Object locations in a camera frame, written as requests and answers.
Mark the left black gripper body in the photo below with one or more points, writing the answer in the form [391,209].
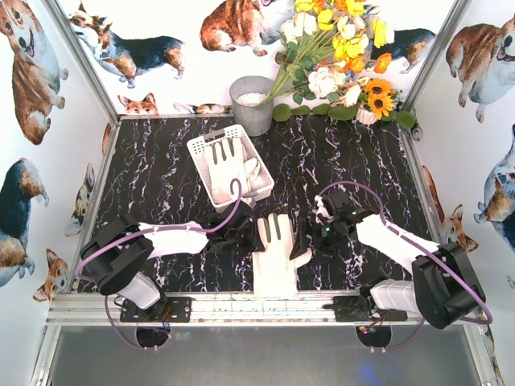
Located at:
[249,233]

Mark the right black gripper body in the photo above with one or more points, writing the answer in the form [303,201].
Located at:
[307,235]

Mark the white work glove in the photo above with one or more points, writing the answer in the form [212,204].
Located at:
[252,169]

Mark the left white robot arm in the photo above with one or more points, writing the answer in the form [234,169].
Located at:
[115,257]

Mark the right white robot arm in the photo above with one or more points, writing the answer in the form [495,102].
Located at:
[443,287]

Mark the white perforated storage basket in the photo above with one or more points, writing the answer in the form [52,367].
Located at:
[261,187]

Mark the small sunflower pot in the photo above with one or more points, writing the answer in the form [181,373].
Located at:
[378,101]

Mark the grey metal bucket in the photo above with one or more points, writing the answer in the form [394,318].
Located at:
[251,107]

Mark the artificial flower bouquet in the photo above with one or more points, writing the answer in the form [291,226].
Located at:
[324,47]

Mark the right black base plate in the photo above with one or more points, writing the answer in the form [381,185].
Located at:
[361,309]

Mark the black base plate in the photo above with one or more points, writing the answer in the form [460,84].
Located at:
[361,309]
[171,309]

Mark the front aluminium rail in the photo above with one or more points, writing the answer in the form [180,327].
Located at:
[211,309]

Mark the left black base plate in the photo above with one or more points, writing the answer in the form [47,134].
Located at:
[171,309]

